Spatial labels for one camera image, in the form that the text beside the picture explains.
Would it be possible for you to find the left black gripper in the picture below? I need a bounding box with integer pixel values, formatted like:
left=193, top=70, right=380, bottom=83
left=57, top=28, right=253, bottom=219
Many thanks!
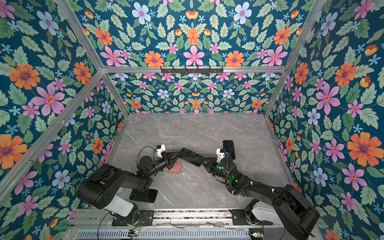
left=146, top=151, right=181, bottom=180

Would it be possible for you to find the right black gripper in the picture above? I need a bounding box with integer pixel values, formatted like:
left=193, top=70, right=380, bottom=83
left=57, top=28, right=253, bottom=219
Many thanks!
left=199, top=157, right=232, bottom=185

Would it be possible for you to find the pink phone case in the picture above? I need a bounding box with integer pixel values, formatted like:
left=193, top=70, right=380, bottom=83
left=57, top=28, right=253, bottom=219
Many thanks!
left=164, top=162, right=183, bottom=174

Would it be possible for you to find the silver-edged black phone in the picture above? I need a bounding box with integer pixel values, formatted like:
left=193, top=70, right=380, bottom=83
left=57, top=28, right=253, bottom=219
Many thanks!
left=223, top=140, right=236, bottom=160

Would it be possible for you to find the black phone face up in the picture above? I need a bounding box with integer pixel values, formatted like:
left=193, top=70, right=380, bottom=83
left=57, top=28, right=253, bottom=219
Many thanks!
left=179, top=148, right=204, bottom=167

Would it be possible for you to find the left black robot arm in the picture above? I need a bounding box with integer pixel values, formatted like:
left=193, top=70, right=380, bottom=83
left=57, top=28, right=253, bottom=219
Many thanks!
left=77, top=152, right=178, bottom=226

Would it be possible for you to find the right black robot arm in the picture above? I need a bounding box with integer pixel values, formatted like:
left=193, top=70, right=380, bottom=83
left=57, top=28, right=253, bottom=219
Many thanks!
left=201, top=156, right=320, bottom=240

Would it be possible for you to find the purple-edged phone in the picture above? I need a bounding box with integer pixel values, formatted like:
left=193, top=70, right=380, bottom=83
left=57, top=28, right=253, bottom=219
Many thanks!
left=129, top=189, right=158, bottom=204

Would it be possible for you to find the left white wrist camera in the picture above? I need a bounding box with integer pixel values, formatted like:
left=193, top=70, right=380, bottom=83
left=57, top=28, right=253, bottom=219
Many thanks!
left=156, top=145, right=166, bottom=159

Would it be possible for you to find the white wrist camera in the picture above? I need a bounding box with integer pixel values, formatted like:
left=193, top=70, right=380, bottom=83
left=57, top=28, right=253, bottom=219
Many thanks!
left=156, top=145, right=166, bottom=159
left=216, top=149, right=226, bottom=164

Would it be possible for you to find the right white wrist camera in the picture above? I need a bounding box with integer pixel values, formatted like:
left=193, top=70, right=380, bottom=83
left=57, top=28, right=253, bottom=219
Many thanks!
left=216, top=149, right=226, bottom=164

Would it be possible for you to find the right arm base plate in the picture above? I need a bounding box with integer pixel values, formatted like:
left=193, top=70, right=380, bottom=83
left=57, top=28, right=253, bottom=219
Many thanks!
left=230, top=209, right=273, bottom=226

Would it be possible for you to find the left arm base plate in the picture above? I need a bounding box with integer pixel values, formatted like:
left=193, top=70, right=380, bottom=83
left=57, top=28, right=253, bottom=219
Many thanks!
left=112, top=210, right=155, bottom=227

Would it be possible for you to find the white ventilated cable duct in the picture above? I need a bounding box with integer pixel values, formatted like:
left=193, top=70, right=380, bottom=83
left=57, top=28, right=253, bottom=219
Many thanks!
left=75, top=229, right=251, bottom=240

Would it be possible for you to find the black hook rail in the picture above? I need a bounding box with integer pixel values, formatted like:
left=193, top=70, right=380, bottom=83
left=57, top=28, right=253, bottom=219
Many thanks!
left=160, top=67, right=224, bottom=74

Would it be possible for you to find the aluminium frame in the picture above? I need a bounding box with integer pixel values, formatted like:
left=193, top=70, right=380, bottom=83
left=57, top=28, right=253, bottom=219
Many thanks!
left=1, top=1, right=324, bottom=240

